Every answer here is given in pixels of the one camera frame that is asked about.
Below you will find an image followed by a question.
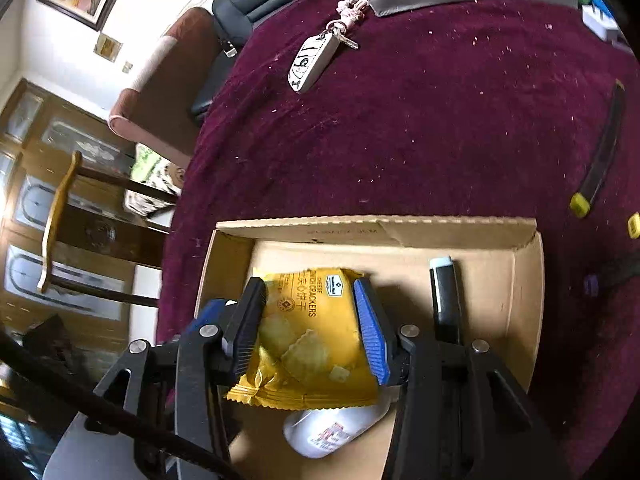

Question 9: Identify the black strap with yellow end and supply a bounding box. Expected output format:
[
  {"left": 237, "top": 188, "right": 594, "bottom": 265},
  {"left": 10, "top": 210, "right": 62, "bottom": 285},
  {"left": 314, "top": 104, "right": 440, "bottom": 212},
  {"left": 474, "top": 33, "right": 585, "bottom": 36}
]
[{"left": 570, "top": 79, "right": 627, "bottom": 218}]

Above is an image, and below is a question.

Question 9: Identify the black lighter with white cap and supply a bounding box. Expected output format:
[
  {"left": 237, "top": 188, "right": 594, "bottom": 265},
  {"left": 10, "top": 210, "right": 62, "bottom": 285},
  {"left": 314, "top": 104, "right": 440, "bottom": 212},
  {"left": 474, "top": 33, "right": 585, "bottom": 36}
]
[{"left": 429, "top": 256, "right": 463, "bottom": 346}]

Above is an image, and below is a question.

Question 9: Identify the cardboard box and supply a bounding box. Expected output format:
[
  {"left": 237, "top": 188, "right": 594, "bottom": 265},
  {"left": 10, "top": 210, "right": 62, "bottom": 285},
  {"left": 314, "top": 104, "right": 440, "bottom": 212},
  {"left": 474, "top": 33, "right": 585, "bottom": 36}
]
[{"left": 192, "top": 215, "right": 546, "bottom": 480}]

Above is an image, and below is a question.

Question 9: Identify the small gold framed picture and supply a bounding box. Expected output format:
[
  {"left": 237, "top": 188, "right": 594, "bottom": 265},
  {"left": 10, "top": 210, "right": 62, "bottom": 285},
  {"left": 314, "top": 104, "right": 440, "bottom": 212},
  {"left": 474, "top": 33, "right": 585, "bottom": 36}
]
[{"left": 93, "top": 32, "right": 123, "bottom": 63}]

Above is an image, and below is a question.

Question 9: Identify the small white box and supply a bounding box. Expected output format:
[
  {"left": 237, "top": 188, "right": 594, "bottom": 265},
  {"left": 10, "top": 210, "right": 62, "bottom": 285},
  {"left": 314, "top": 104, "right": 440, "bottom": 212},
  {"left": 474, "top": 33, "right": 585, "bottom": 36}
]
[{"left": 582, "top": 2, "right": 631, "bottom": 43}]

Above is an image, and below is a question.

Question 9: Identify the green and white patterned cushion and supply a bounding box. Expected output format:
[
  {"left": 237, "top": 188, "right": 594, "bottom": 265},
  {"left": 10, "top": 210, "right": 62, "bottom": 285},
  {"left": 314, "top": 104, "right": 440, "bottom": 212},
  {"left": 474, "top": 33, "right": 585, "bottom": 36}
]
[{"left": 124, "top": 142, "right": 186, "bottom": 218}]

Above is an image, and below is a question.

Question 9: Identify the yellow cracker packet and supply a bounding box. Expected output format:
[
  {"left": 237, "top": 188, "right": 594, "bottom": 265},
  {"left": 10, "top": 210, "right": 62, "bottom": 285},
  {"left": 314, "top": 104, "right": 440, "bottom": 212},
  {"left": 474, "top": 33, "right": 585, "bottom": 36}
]
[{"left": 226, "top": 267, "right": 381, "bottom": 411}]

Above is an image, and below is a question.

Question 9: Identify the metal key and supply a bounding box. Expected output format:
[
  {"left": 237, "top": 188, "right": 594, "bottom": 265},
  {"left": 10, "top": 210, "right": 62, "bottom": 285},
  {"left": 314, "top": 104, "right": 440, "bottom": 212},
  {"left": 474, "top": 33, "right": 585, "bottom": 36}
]
[{"left": 327, "top": 20, "right": 360, "bottom": 52}]

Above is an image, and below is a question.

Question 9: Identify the wooden glass-door cabinet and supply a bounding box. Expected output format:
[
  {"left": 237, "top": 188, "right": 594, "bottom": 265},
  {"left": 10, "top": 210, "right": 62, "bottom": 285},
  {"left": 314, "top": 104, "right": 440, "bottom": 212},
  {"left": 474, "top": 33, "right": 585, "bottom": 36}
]
[{"left": 0, "top": 77, "right": 166, "bottom": 341}]

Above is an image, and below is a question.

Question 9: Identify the wooden chair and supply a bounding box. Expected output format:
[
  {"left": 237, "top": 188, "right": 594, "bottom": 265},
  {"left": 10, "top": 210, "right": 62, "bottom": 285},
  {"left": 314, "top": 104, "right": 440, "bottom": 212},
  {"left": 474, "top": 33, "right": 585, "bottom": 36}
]
[{"left": 37, "top": 150, "right": 181, "bottom": 311}]

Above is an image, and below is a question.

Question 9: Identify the black leather chair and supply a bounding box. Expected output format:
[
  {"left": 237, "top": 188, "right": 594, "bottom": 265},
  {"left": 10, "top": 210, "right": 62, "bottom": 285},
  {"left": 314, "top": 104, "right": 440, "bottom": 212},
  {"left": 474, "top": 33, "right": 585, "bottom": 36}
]
[{"left": 190, "top": 0, "right": 351, "bottom": 126}]

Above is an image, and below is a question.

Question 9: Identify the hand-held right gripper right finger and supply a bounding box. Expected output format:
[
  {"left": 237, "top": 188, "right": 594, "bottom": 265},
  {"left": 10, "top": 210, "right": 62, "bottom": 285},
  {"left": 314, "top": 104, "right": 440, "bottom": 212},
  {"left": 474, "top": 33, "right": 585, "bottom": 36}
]
[{"left": 352, "top": 276, "right": 571, "bottom": 480}]

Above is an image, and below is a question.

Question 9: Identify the black cable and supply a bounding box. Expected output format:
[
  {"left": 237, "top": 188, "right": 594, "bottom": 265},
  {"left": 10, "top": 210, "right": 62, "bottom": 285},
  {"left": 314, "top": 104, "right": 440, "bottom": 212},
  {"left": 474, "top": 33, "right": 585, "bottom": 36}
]
[{"left": 0, "top": 327, "right": 241, "bottom": 480}]

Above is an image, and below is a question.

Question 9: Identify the brown armchair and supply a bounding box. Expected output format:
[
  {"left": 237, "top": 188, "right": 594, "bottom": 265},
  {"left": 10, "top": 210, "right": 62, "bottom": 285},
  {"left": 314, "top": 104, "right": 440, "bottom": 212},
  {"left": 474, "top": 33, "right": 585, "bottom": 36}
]
[{"left": 109, "top": 6, "right": 223, "bottom": 171}]

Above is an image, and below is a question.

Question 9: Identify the pink beaded keychain charm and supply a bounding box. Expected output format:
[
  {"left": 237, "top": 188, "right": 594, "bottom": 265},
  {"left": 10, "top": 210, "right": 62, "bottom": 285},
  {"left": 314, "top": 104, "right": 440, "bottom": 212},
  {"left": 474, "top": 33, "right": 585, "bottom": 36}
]
[{"left": 337, "top": 0, "right": 373, "bottom": 26}]

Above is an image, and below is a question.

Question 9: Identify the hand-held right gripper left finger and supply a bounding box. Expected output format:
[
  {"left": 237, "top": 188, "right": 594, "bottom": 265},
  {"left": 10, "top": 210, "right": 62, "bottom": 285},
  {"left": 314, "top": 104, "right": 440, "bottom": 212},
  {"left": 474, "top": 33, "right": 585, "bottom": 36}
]
[{"left": 82, "top": 276, "right": 268, "bottom": 480}]

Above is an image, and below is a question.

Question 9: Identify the white bottle with red label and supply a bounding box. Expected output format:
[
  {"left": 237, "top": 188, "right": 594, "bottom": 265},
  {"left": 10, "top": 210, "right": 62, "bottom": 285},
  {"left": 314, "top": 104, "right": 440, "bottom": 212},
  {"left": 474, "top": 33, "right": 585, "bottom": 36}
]
[{"left": 282, "top": 402, "right": 391, "bottom": 461}]

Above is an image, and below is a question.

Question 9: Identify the maroon tablecloth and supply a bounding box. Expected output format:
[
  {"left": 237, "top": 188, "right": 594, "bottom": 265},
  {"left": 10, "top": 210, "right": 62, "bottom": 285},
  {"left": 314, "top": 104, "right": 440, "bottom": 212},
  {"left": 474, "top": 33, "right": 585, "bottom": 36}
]
[{"left": 155, "top": 0, "right": 640, "bottom": 480}]

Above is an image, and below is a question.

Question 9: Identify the white car key fob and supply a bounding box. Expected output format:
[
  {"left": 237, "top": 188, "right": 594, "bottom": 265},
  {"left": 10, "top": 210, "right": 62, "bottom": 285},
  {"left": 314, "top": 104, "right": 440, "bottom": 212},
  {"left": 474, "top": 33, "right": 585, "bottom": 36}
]
[{"left": 287, "top": 30, "right": 341, "bottom": 95}]

